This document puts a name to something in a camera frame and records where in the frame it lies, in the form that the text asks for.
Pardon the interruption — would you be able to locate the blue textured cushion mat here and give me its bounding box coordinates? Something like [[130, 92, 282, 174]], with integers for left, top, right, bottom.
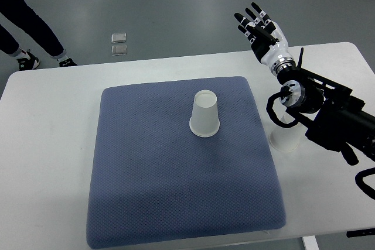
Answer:
[[86, 76, 286, 249]]

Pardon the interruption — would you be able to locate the person in dark trousers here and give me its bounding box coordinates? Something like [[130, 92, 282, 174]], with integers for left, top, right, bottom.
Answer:
[[1, 0, 66, 59]]

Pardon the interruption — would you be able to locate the white paper cup on cushion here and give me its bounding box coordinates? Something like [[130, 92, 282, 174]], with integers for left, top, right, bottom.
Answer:
[[189, 90, 220, 138]]

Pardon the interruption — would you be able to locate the black table control panel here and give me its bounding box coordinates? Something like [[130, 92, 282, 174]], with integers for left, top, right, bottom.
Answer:
[[346, 228, 375, 238]]

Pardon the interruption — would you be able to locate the black cable loop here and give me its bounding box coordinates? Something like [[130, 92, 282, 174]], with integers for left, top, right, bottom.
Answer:
[[266, 91, 301, 129]]

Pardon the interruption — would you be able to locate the black white right sneaker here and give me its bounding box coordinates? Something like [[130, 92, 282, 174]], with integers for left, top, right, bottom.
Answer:
[[59, 57, 77, 67]]

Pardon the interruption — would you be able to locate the upper metal floor plate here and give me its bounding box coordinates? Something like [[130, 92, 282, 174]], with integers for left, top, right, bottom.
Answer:
[[111, 32, 127, 43]]

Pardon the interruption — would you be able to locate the white paper cup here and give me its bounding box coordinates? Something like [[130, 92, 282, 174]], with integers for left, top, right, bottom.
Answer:
[[189, 90, 220, 138], [269, 123, 304, 152]]

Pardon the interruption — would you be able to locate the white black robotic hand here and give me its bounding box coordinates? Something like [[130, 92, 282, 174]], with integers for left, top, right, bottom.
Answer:
[[234, 2, 295, 76]]

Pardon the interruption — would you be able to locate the white table leg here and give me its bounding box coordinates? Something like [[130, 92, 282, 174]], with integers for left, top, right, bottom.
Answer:
[[302, 235, 319, 250]]

